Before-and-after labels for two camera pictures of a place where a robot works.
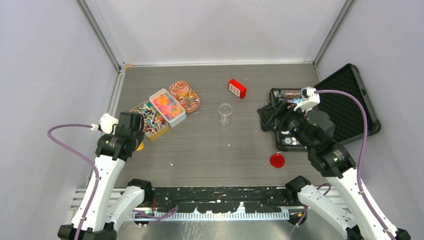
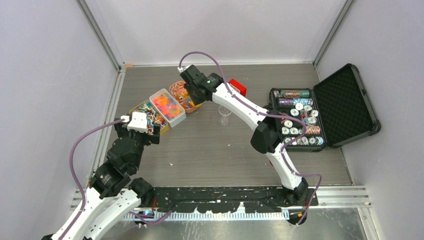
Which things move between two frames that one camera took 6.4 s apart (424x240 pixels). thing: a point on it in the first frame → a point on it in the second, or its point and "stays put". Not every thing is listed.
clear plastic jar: (225, 114) stays put
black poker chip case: (345, 114) stays put
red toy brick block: (237, 88) stays put
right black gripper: (281, 109) → (196, 101)
